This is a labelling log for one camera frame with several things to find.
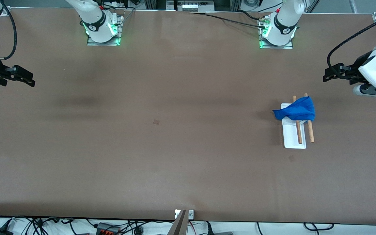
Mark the short black curved cable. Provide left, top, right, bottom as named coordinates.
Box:
left=237, top=10, right=263, bottom=22

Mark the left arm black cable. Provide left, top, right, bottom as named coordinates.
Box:
left=326, top=0, right=376, bottom=77

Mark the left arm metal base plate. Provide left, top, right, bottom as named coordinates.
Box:
left=259, top=16, right=294, bottom=50

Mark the white power strip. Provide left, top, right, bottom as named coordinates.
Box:
left=174, top=0, right=215, bottom=12

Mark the black looped cable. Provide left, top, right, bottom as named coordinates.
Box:
left=303, top=223, right=335, bottom=231

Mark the white rack with wooden bars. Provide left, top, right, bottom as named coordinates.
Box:
left=280, top=93, right=315, bottom=149

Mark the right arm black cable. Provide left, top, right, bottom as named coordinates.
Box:
left=0, top=0, right=18, bottom=61

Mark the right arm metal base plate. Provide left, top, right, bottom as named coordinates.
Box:
left=86, top=14, right=124, bottom=46

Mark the grey camera mount pole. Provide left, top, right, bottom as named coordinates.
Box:
left=167, top=210, right=189, bottom=235

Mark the small metal mount bracket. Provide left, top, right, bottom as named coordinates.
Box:
left=175, top=210, right=195, bottom=220

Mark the thin grey cable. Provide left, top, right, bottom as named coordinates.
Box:
left=122, top=9, right=135, bottom=26

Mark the blue microfibre towel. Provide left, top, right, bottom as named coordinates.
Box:
left=272, top=96, right=316, bottom=122

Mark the long black table cable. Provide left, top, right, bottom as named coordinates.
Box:
left=191, top=12, right=267, bottom=29

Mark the black orange connector box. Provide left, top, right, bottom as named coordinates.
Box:
left=96, top=222, right=121, bottom=235

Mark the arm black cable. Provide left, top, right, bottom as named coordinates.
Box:
left=326, top=0, right=376, bottom=77
left=0, top=0, right=18, bottom=61

